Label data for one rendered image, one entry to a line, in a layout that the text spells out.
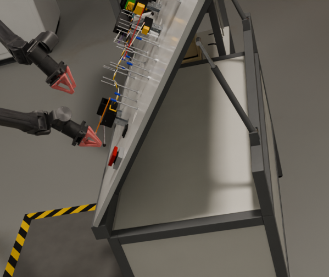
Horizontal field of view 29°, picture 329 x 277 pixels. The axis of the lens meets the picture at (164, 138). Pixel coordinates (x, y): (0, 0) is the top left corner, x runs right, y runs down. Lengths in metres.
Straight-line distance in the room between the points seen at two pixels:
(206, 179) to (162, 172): 0.20
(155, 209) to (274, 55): 2.56
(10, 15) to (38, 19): 0.24
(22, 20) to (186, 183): 3.50
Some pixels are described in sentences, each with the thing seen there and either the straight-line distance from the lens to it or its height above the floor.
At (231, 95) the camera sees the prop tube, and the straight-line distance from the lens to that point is 2.06.
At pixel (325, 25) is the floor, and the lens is 4.97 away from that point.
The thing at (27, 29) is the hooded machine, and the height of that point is 0.29.
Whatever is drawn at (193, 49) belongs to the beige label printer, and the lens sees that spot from 3.30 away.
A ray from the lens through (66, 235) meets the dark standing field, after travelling 3.67.
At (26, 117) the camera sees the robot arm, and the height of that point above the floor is 1.26.
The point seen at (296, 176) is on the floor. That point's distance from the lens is 3.56.
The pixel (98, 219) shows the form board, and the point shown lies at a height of 0.90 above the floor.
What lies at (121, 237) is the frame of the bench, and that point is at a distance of 2.29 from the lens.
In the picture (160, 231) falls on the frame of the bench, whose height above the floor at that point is 0.80.
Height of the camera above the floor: 2.30
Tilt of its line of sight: 34 degrees down
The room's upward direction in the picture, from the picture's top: 18 degrees counter-clockwise
